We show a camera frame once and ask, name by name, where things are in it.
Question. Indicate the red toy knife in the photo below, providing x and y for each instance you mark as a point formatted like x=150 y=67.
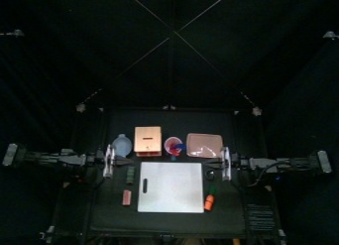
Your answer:
x=175 y=152

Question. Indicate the orange toy carrot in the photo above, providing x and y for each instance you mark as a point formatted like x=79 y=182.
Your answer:
x=209 y=202

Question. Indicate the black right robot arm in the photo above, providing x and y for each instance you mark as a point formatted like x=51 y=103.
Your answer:
x=265 y=163

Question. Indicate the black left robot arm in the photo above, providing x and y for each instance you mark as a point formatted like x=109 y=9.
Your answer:
x=45 y=158

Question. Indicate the small metal cup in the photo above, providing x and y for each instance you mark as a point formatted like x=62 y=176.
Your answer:
x=210 y=175

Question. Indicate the green striped sushi block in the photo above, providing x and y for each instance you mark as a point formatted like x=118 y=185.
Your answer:
x=131 y=175

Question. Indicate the light blue bottle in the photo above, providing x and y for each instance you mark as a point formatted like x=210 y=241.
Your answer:
x=122 y=146

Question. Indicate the wooden slot box red drawer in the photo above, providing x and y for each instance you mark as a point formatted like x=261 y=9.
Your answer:
x=147 y=140

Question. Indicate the blue toy utensil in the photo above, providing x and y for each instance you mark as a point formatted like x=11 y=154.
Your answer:
x=179 y=145

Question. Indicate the blue tape strip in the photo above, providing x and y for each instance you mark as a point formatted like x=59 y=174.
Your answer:
x=173 y=158

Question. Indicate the red striped sushi block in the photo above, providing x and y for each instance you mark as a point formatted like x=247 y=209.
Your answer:
x=127 y=197

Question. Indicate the white plastic cutting board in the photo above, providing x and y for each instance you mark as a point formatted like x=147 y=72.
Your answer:
x=177 y=189

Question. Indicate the red plastic cup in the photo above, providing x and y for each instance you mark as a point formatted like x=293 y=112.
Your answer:
x=170 y=144

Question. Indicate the white text label sticker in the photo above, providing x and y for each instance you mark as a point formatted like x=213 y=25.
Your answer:
x=261 y=219

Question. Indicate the grey metal frame clamp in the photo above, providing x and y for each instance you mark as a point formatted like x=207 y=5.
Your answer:
x=167 y=107
x=257 y=110
x=18 y=33
x=330 y=34
x=81 y=107

